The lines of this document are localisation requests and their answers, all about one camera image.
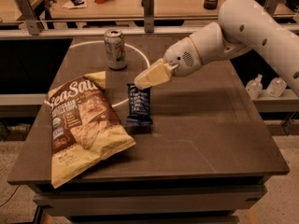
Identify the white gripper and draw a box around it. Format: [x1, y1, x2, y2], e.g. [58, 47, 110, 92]
[135, 37, 202, 90]

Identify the dark blue rxbar wrapper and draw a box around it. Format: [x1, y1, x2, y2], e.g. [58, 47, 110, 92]
[126, 83, 152, 127]

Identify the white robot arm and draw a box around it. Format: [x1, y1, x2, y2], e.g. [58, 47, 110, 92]
[135, 0, 299, 95]

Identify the brown sea salt chip bag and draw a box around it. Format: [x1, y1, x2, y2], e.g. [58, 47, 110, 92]
[48, 72, 135, 188]

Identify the silver soda can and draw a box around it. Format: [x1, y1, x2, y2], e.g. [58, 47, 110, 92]
[104, 29, 126, 70]

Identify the black mesh cup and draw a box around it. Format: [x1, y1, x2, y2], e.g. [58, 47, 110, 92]
[204, 0, 219, 10]

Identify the clear sanitizer bottle left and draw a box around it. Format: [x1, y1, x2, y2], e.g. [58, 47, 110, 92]
[246, 75, 263, 99]

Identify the clear sanitizer bottle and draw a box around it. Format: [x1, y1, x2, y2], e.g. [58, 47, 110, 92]
[246, 75, 263, 99]
[266, 77, 287, 97]

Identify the clear sanitizer bottle right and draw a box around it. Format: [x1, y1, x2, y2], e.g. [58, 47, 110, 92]
[266, 77, 287, 97]

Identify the middle metal bracket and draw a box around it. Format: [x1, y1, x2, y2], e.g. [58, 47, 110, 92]
[142, 0, 154, 33]

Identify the left metal bracket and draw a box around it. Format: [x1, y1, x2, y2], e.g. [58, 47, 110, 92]
[15, 0, 43, 35]

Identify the black floor cable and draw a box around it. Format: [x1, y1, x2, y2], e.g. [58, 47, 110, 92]
[0, 184, 21, 209]

